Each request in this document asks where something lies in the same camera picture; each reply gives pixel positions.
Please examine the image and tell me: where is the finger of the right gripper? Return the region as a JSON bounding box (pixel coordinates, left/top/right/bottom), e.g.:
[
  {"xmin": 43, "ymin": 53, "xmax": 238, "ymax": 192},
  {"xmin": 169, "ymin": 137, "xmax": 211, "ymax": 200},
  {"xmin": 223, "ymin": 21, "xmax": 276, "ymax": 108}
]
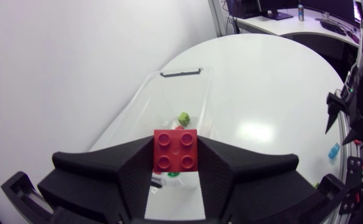
[
  {"xmin": 325, "ymin": 92, "xmax": 349, "ymax": 135},
  {"xmin": 342, "ymin": 119, "xmax": 363, "ymax": 146}
]

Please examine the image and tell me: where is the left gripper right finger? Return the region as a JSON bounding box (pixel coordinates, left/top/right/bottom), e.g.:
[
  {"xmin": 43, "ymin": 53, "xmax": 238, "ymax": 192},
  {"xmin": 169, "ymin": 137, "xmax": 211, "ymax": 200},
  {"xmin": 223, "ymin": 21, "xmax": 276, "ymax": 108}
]
[{"xmin": 197, "ymin": 136, "xmax": 316, "ymax": 223}]

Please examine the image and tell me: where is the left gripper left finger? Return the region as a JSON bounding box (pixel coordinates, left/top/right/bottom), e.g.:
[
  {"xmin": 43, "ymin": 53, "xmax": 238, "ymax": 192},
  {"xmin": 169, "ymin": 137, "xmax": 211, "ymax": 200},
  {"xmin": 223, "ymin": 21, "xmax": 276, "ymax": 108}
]
[{"xmin": 37, "ymin": 136, "xmax": 154, "ymax": 224}]

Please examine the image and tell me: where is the clear plastic container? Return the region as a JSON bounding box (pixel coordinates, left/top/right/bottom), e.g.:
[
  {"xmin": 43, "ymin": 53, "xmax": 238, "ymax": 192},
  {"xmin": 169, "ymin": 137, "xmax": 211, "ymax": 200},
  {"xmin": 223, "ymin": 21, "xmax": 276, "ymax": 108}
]
[{"xmin": 87, "ymin": 65, "xmax": 216, "ymax": 220}]

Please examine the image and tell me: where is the blue toy brick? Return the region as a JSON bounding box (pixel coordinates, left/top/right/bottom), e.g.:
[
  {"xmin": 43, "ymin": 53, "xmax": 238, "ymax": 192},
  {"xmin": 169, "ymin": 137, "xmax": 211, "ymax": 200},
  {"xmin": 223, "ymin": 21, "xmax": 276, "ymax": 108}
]
[{"xmin": 328, "ymin": 142, "xmax": 341, "ymax": 159}]

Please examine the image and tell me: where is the black keyboard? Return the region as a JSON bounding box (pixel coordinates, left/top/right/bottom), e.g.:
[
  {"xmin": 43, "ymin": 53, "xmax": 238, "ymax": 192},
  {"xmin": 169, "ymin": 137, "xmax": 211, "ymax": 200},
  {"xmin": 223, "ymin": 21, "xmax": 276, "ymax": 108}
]
[{"xmin": 319, "ymin": 20, "xmax": 347, "ymax": 36}]

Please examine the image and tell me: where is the dark monitor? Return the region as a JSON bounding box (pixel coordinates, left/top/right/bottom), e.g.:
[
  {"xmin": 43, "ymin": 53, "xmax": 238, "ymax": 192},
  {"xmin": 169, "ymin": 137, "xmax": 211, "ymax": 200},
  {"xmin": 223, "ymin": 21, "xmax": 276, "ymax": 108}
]
[
  {"xmin": 258, "ymin": 0, "xmax": 295, "ymax": 21},
  {"xmin": 299, "ymin": 0, "xmax": 358, "ymax": 26}
]

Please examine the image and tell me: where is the white desk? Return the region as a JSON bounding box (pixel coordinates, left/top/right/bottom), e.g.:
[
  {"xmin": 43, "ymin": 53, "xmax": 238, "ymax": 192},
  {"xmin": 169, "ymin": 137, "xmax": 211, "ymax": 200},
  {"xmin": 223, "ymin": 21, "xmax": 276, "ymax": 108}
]
[{"xmin": 235, "ymin": 7, "xmax": 361, "ymax": 48}]

